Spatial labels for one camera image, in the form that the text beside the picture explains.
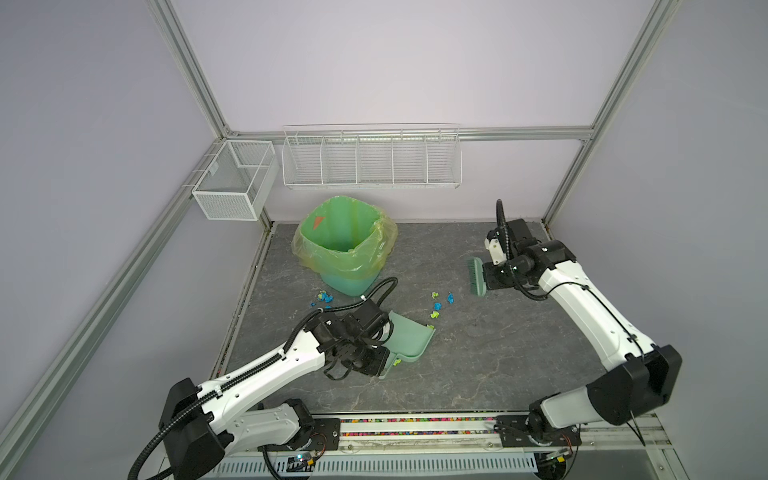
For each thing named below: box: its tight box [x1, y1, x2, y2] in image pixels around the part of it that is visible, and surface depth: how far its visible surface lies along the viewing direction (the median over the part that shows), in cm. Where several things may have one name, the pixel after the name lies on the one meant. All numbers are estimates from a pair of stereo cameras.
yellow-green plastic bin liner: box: [292, 196, 398, 278], surface depth 91 cm
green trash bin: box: [291, 195, 398, 297], surface depth 91 cm
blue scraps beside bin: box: [310, 290, 334, 309], surface depth 101 cm
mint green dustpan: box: [378, 310, 436, 380], surface depth 82 cm
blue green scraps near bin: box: [430, 291, 455, 319], surface depth 99 cm
